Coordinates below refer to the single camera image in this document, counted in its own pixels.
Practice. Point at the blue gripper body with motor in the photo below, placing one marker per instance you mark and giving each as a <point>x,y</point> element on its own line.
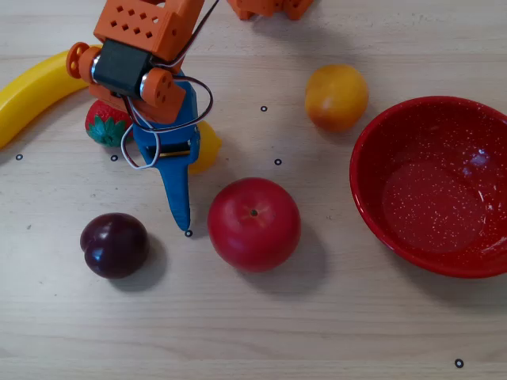
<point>171,139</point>

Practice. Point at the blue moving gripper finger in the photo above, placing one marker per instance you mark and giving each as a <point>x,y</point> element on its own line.
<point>178,190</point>

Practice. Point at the yellow plastic lemon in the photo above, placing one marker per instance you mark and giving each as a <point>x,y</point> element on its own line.
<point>208,150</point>

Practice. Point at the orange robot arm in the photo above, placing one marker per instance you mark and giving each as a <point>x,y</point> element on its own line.
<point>138,23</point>

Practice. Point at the orange robot base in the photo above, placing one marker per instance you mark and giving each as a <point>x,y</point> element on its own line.
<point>273,7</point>

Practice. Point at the red speckled enamel bowl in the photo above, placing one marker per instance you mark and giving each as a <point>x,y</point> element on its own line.
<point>431,198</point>

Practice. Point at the dark purple plastic plum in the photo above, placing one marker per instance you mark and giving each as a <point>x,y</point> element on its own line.
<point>115,245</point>

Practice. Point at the red plastic apple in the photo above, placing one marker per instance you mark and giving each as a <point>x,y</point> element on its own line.
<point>253,233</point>

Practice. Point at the red plastic strawberry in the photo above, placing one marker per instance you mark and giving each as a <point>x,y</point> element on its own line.
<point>101,126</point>

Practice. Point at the orange plastic peach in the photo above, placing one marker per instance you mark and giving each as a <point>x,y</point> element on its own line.
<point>336,97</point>

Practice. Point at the yellow plastic banana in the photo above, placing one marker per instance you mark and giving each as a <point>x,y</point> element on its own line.
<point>31,95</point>

